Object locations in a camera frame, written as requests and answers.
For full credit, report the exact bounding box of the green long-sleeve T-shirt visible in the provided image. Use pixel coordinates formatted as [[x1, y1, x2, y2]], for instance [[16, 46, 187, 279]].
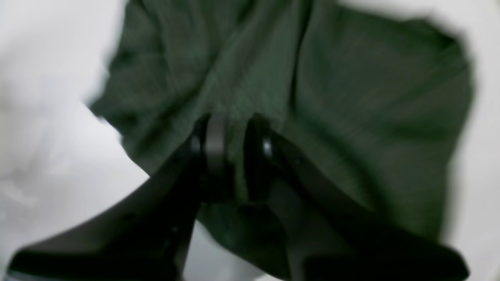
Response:
[[90, 0, 473, 280]]

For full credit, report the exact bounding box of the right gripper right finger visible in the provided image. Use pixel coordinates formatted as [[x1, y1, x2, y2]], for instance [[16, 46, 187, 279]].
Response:
[[244, 114, 469, 281]]

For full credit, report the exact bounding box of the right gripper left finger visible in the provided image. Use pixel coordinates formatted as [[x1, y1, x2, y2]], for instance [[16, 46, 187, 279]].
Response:
[[6, 114, 229, 281]]

